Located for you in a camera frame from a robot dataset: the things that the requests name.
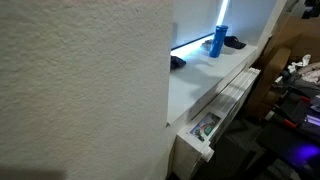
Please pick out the dark shirt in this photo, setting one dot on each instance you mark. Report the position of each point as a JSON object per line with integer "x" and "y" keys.
{"x": 177, "y": 63}

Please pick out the blue cylindrical can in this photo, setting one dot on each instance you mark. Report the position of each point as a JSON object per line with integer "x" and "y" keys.
{"x": 218, "y": 41}

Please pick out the black cap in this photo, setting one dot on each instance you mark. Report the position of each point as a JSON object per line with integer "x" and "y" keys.
{"x": 233, "y": 42}

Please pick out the colourful sticker on radiator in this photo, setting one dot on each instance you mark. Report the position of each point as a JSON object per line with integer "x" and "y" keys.
{"x": 205, "y": 126}

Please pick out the white LED light strip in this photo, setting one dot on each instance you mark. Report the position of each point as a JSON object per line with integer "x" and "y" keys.
{"x": 222, "y": 12}

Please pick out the black equipment with purple light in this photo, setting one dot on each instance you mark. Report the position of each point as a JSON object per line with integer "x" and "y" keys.
{"x": 293, "y": 135}

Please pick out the brown cardboard box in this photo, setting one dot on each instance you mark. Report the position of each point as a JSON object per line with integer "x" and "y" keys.
{"x": 295, "y": 38}

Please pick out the crumpled white paper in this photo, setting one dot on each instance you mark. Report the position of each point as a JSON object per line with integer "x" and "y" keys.
{"x": 294, "y": 66}

